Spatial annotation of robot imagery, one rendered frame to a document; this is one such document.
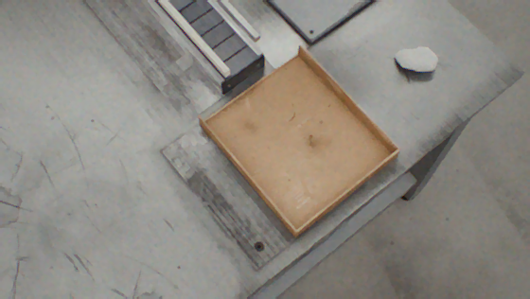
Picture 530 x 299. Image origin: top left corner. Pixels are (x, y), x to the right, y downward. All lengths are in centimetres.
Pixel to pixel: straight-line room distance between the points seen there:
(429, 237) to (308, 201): 95
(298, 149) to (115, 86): 40
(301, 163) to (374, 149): 15
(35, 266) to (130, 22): 54
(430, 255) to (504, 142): 48
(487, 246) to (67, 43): 141
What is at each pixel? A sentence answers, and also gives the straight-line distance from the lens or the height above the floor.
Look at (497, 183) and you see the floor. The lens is 225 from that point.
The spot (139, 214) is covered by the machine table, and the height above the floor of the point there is 83.
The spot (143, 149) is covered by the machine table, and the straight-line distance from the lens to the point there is 130.
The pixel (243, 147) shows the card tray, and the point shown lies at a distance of 127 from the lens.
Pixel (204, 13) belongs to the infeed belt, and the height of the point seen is 88.
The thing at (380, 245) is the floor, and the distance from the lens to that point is 210.
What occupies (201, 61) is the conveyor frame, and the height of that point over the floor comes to 88.
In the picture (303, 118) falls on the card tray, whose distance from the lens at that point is 130.
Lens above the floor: 201
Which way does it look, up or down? 68 degrees down
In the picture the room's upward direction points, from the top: 1 degrees counter-clockwise
